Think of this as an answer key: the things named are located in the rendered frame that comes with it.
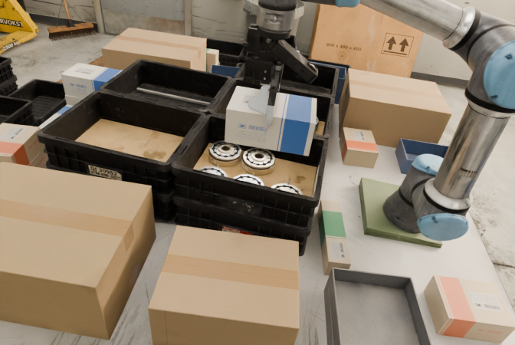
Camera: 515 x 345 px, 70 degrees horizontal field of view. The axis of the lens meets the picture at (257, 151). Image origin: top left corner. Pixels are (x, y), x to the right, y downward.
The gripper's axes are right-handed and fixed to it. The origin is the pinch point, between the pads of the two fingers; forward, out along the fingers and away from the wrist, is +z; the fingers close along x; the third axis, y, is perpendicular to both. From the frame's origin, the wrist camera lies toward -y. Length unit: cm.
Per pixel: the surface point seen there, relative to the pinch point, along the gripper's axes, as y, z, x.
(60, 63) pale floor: 215, 110, -225
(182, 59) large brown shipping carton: 45, 21, -72
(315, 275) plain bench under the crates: -18.2, 41.5, 11.8
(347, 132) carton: -29, 34, -54
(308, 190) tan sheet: -13.4, 28.5, -7.9
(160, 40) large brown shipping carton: 62, 21, -90
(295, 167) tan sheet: -8.8, 28.5, -17.9
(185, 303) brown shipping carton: 10.4, 25.4, 36.2
